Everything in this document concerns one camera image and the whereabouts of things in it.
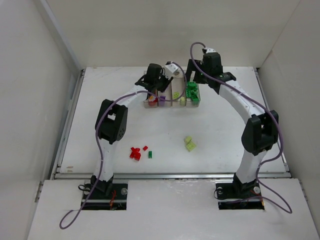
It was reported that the lime small lego brick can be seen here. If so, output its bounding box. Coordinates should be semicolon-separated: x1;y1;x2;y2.
184;136;192;144

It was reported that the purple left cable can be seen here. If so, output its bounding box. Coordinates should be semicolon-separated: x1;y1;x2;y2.
59;61;187;230

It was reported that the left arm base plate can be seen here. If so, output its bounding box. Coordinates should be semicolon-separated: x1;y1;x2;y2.
83;182;128;211

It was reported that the tiny green lego brick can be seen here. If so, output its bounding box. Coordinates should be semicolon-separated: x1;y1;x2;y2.
148;151;153;159

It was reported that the clear bin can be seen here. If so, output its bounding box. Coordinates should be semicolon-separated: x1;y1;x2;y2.
141;70;159;110
185;81;201;108
171;72;186;108
157;84;172;108

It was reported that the aluminium front rail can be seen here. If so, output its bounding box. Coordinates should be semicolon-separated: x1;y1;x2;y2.
50;171;292;180

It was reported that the red cross lego piece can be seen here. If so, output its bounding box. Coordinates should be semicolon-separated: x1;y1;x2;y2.
129;147;141;159

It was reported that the green arch lego brick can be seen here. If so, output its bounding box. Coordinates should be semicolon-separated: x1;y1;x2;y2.
187;81;197;90

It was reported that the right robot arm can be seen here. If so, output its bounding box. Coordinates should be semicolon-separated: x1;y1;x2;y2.
186;49;280;199

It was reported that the purple arch lego brick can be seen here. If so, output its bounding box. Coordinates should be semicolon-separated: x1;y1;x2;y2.
158;95;166;107

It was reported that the lime green lego brick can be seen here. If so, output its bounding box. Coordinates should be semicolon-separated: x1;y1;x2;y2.
172;91;180;99

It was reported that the long green lego brick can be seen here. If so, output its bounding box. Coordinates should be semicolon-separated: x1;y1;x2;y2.
185;88;198;99

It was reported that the green square lego brick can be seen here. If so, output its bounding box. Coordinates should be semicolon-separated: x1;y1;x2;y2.
191;95;200;104

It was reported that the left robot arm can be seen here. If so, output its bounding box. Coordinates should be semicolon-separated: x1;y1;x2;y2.
90;62;179;196

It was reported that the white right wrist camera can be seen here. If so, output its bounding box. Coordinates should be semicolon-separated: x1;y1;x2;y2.
202;47;216;54

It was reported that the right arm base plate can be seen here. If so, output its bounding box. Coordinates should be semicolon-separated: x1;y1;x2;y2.
214;182;265;210

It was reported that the red round lego pair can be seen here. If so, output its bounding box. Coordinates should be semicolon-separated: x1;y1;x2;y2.
133;153;141;161

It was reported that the red flower round lego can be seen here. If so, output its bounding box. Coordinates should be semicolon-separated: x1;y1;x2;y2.
148;95;158;108

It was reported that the lime square lego brick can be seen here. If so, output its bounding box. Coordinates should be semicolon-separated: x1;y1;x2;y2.
185;141;197;152

